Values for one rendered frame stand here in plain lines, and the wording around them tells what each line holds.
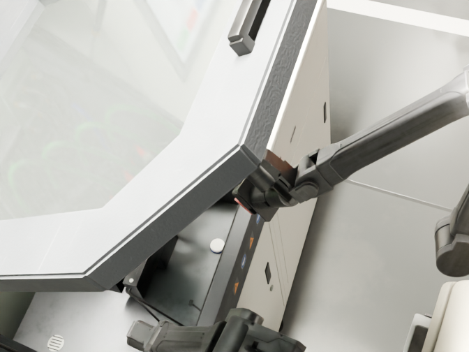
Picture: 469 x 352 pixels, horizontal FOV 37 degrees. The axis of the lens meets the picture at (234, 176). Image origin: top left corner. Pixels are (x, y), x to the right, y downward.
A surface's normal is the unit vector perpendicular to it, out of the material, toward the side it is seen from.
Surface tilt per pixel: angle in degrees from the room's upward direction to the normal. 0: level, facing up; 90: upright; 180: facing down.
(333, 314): 0
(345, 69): 0
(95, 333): 0
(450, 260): 72
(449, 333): 42
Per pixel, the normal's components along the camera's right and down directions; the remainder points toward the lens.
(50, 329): -0.13, -0.54
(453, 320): -0.71, -0.58
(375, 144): -0.22, 0.59
